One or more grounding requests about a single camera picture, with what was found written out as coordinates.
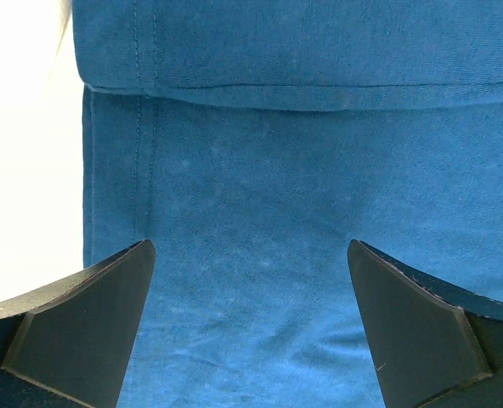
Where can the blue t shirt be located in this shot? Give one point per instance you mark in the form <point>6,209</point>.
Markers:
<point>251,141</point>

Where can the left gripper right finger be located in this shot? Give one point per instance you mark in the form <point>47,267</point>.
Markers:
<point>433,344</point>

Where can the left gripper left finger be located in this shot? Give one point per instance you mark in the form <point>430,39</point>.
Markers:
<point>68,343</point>

